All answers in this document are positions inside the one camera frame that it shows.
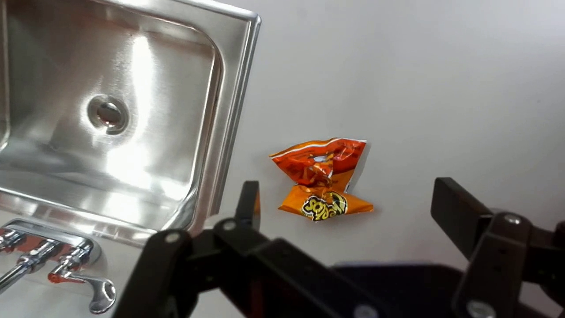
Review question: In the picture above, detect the stainless steel sink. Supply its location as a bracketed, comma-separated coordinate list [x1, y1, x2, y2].
[0, 0, 262, 248]

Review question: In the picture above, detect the chrome tap with lever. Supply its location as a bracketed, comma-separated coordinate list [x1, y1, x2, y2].
[0, 220, 117, 314]

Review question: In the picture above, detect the orange crumpled snack bag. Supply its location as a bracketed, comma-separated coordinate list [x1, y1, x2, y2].
[270, 137, 374, 222]

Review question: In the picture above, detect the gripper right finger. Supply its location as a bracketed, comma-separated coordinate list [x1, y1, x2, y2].
[430, 177, 565, 318]

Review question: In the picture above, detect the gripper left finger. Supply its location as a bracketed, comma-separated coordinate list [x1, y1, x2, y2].
[113, 181, 389, 318]

